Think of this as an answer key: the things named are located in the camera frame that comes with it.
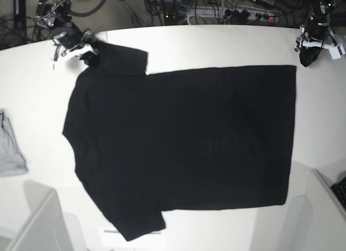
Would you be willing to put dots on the grey folded cloth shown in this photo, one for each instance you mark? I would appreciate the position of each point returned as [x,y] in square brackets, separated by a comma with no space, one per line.
[13,162]

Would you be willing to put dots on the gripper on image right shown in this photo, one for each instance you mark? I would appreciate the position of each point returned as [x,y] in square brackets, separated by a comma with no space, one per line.
[317,29]

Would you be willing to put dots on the white partition panel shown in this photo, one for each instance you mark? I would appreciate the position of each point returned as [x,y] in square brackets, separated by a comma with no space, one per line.
[315,220]
[45,228]

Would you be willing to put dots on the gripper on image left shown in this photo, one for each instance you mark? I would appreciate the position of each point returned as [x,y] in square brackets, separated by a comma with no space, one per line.
[72,38]

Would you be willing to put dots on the white partition panel left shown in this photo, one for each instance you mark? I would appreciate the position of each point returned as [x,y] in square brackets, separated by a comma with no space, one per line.
[45,228]

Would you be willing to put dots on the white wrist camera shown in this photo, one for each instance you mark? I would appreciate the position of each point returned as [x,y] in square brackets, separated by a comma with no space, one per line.
[62,56]
[333,49]

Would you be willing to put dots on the black T-shirt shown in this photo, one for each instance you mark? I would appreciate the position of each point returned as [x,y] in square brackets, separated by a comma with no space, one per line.
[198,139]

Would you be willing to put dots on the black keyboard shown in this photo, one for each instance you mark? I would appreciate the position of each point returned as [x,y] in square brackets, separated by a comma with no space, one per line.
[339,191]

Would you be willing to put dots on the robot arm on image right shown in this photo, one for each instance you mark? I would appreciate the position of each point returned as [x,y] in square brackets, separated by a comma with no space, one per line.
[320,7]

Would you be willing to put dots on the white partition panel right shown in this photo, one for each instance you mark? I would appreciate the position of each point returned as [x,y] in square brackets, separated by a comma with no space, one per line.
[315,220]

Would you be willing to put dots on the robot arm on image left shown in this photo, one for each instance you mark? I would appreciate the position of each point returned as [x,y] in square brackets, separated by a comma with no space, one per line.
[53,13]

